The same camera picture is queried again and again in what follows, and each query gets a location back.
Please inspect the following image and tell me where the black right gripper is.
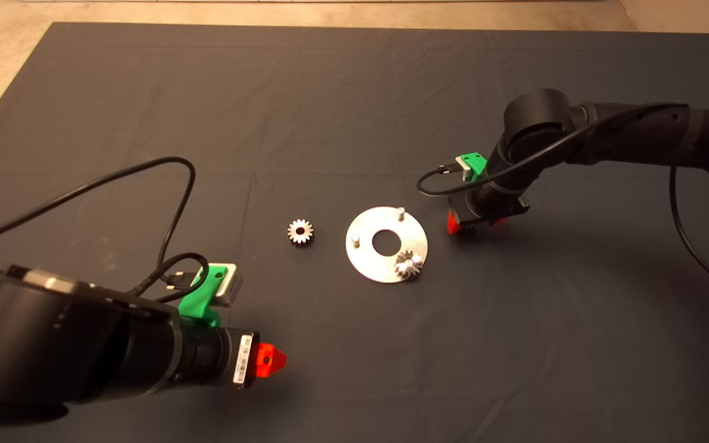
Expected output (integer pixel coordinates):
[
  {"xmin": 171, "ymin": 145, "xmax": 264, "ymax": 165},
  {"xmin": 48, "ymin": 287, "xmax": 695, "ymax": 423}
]
[{"xmin": 447, "ymin": 178, "xmax": 531, "ymax": 236}]

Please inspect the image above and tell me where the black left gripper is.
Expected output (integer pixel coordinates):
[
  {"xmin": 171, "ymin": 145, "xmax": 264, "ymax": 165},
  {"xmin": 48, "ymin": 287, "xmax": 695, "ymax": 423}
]
[{"xmin": 175, "ymin": 326, "xmax": 288, "ymax": 388}]

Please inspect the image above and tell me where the round metal carrier plate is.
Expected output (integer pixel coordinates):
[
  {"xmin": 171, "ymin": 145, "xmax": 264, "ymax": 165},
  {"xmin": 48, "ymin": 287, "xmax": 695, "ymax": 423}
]
[{"xmin": 346, "ymin": 206, "xmax": 428, "ymax": 284}]

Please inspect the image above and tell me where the dark grey table cloth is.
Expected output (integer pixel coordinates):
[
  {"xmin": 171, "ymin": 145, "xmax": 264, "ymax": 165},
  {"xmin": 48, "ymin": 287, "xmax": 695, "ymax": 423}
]
[{"xmin": 0, "ymin": 23, "xmax": 709, "ymax": 443}]

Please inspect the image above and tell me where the green right camera mount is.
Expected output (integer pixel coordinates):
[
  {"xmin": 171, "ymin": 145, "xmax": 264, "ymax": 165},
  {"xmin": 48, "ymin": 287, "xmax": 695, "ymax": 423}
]
[{"xmin": 457, "ymin": 153, "xmax": 487, "ymax": 182}]

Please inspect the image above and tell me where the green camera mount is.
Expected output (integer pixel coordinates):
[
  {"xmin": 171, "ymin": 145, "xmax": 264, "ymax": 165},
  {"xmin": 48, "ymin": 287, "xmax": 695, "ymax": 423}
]
[
  {"xmin": 177, "ymin": 265, "xmax": 228, "ymax": 328},
  {"xmin": 457, "ymin": 153, "xmax": 487, "ymax": 182}
]

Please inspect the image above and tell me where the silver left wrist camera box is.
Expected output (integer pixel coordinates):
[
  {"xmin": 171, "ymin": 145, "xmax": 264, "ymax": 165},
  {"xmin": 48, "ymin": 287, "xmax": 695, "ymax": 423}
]
[{"xmin": 212, "ymin": 263, "xmax": 243, "ymax": 307}]

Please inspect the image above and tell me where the green left camera mount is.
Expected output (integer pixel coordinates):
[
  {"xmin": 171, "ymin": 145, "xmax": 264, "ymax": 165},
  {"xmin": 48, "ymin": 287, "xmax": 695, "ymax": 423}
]
[{"xmin": 177, "ymin": 265, "xmax": 228, "ymax": 328}]

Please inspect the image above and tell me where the black left camera cable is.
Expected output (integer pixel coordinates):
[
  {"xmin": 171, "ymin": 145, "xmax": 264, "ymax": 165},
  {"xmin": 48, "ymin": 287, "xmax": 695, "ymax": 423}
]
[{"xmin": 0, "ymin": 156, "xmax": 209, "ymax": 303}]

